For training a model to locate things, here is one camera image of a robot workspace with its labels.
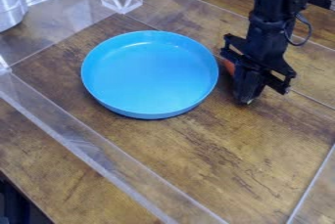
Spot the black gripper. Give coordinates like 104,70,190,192
220,14,298,104

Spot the orange toy carrot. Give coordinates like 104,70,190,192
223,59,236,75

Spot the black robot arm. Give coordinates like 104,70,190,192
222,0,311,105

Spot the blue round tray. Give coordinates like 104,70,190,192
82,30,219,119

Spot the clear acrylic enclosure panel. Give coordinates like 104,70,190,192
0,56,228,224

